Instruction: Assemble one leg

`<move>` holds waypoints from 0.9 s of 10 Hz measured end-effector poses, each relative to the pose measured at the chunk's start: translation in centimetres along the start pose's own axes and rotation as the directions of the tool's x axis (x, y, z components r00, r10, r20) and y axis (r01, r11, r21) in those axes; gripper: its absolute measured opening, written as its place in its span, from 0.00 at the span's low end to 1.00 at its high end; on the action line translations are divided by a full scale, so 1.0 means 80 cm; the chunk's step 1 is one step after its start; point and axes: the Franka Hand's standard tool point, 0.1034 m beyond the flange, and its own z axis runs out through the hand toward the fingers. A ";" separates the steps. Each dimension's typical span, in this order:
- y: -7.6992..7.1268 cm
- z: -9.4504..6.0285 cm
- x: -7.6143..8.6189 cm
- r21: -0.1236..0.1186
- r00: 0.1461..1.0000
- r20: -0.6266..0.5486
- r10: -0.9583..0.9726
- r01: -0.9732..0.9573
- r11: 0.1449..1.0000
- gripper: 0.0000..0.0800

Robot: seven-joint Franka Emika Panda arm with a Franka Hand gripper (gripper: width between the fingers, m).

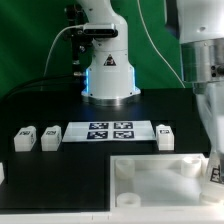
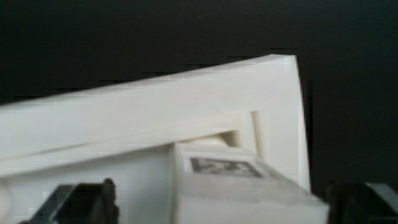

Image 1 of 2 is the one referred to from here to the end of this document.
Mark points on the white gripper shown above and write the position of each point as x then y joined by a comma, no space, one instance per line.
210,105

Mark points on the white square tabletop part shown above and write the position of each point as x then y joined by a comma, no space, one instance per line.
154,181

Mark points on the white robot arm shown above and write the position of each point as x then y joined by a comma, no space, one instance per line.
200,30

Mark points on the sheet with four tags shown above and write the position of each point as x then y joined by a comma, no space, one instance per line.
109,131

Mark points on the white block left edge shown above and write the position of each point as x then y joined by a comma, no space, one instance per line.
2,176

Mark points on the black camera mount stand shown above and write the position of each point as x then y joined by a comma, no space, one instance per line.
79,42

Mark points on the white front rail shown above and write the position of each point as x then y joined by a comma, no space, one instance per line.
168,217

